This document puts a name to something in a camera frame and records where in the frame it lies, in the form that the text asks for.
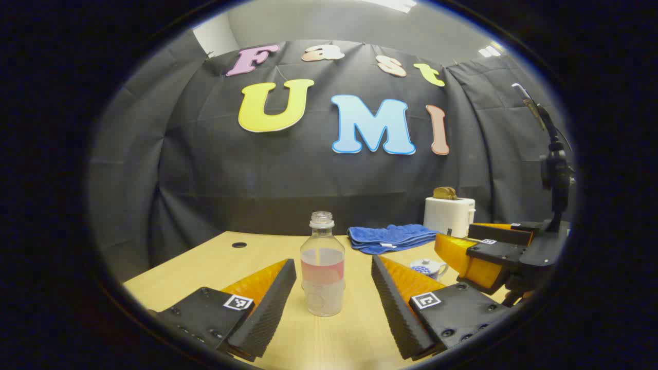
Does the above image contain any clear plastic water bottle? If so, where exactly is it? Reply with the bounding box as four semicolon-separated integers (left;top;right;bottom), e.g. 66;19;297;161
300;211;346;317

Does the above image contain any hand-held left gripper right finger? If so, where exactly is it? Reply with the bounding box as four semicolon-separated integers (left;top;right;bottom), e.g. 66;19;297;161
371;255;510;361

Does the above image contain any white toaster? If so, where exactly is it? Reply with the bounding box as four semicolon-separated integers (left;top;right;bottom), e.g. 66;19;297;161
423;197;476;238

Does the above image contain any white blue-patterned teacup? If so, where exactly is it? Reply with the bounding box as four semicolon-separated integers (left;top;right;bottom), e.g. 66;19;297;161
410;258;449;282

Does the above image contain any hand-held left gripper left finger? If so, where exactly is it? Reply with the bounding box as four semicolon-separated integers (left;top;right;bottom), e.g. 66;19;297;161
148;258;298;363

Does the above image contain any black backdrop cloth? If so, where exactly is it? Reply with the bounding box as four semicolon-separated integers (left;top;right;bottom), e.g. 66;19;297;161
87;31;571;283

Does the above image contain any folded blue towel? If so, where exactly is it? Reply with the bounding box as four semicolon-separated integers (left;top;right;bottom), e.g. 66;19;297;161
347;224;440;255

